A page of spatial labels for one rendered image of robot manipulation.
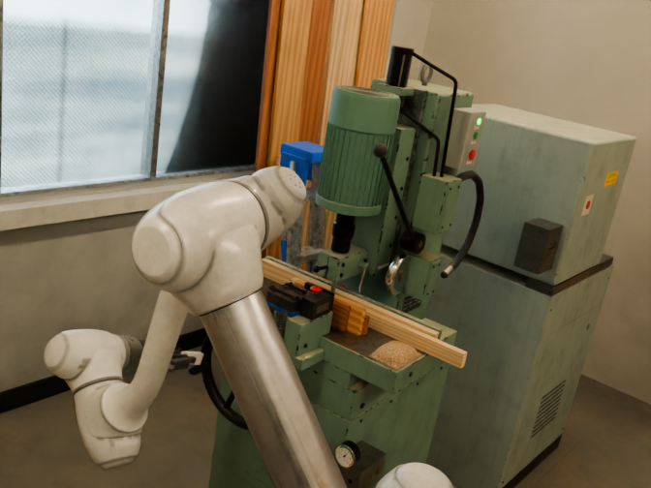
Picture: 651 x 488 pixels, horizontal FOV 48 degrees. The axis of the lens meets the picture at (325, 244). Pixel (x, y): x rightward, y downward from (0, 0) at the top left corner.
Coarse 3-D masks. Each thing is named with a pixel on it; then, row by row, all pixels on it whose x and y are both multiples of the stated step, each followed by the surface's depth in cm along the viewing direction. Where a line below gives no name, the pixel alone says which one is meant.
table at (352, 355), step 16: (336, 336) 187; (352, 336) 189; (368, 336) 190; (384, 336) 192; (320, 352) 184; (336, 352) 184; (352, 352) 181; (368, 352) 182; (304, 368) 180; (352, 368) 182; (368, 368) 179; (384, 368) 176; (400, 368) 176; (416, 368) 183; (384, 384) 177; (400, 384) 178
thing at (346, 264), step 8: (352, 248) 203; (360, 248) 204; (320, 256) 196; (328, 256) 195; (336, 256) 195; (344, 256) 196; (352, 256) 198; (360, 256) 201; (320, 264) 197; (328, 264) 195; (336, 264) 194; (344, 264) 195; (352, 264) 199; (320, 272) 197; (328, 272) 196; (336, 272) 194; (344, 272) 197; (352, 272) 200; (360, 272) 204; (336, 280) 195
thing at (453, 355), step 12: (372, 312) 196; (372, 324) 195; (384, 324) 193; (396, 324) 190; (396, 336) 191; (408, 336) 189; (420, 336) 187; (420, 348) 187; (432, 348) 185; (444, 348) 183; (456, 348) 183; (444, 360) 184; (456, 360) 182
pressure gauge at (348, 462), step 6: (342, 444) 179; (348, 444) 179; (354, 444) 180; (336, 450) 181; (342, 450) 180; (348, 450) 179; (354, 450) 179; (336, 456) 182; (342, 456) 180; (348, 456) 179; (354, 456) 178; (342, 462) 181; (348, 462) 180; (354, 462) 178; (348, 468) 180
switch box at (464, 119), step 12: (456, 108) 201; (468, 108) 205; (456, 120) 201; (468, 120) 199; (456, 132) 201; (468, 132) 200; (480, 132) 206; (456, 144) 202; (468, 144) 202; (456, 156) 203; (468, 156) 205
